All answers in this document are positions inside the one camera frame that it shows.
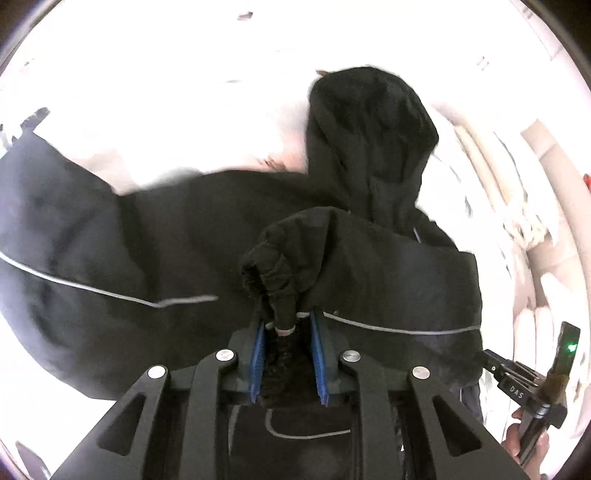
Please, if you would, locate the black hooded jacket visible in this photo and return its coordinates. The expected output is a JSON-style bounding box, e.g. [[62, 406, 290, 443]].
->
[[1, 67, 482, 479]]

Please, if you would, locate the person right hand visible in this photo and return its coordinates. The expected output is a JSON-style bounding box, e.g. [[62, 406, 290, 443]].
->
[[502, 407, 552, 471]]

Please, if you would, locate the black tracker device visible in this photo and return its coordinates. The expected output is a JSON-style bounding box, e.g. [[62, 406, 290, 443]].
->
[[518, 322, 580, 467]]

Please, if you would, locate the floral green bedspread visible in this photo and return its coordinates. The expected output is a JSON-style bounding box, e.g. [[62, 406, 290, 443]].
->
[[1, 1, 590, 479]]

